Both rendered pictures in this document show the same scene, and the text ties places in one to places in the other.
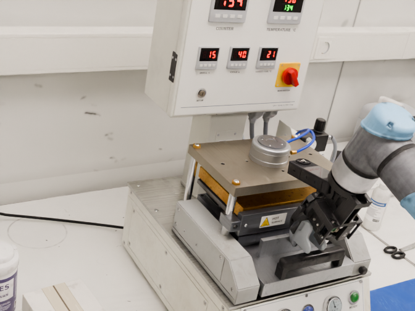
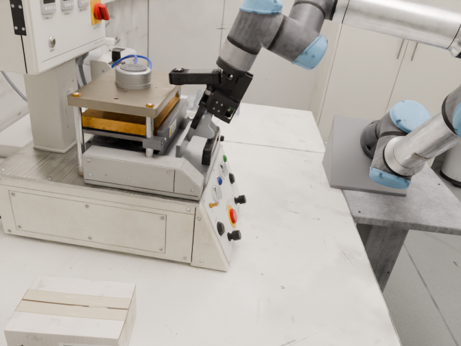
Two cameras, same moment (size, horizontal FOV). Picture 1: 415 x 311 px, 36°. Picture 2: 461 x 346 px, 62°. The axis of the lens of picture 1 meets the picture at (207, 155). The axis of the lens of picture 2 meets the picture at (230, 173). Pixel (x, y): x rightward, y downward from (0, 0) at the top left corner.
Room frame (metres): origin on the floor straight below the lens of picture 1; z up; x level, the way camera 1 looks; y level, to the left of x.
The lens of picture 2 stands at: (0.45, 0.41, 1.38)
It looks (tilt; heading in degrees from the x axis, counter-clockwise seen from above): 29 degrees down; 307
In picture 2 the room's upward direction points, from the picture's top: 7 degrees clockwise
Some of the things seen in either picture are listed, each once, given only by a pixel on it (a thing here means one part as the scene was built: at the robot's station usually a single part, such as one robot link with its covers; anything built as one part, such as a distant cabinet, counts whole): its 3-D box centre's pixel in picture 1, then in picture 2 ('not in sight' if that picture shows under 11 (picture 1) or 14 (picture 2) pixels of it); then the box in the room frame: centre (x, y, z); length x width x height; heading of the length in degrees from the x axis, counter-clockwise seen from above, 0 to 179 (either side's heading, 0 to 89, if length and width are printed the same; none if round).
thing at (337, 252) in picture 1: (311, 261); (211, 143); (1.00, -0.23, 0.99); 0.15 x 0.02 x 0.04; 124
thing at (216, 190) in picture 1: (267, 177); (135, 101); (1.16, -0.13, 1.07); 0.22 x 0.17 x 0.10; 124
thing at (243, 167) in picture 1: (264, 161); (123, 90); (1.20, -0.12, 1.08); 0.31 x 0.24 x 0.13; 124
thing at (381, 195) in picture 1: (377, 205); not in sight; (1.61, -0.50, 0.82); 0.05 x 0.05 x 0.14
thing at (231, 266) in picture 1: (213, 248); (144, 172); (1.02, -0.05, 0.96); 0.25 x 0.05 x 0.07; 34
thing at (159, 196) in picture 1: (241, 225); (121, 153); (1.19, -0.10, 0.93); 0.46 x 0.35 x 0.01; 34
